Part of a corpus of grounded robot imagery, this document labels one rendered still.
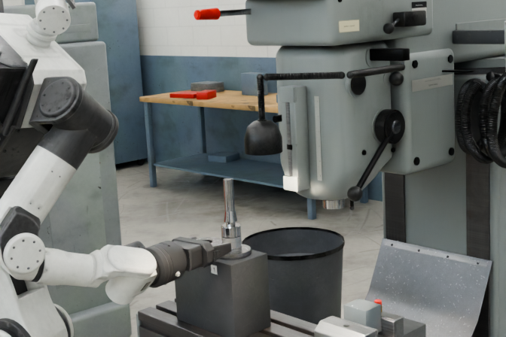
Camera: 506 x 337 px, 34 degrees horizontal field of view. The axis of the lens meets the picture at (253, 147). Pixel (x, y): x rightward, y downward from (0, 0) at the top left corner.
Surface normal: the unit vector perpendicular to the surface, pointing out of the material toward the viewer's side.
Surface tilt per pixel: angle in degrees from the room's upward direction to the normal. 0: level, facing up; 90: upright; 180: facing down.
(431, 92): 90
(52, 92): 53
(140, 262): 44
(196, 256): 90
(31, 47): 34
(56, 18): 116
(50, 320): 60
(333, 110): 90
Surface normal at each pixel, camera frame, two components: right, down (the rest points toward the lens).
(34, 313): 0.73, -0.46
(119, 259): 0.51, -0.67
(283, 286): -0.24, 0.24
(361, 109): 0.69, 0.09
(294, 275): -0.02, 0.23
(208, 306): -0.73, 0.15
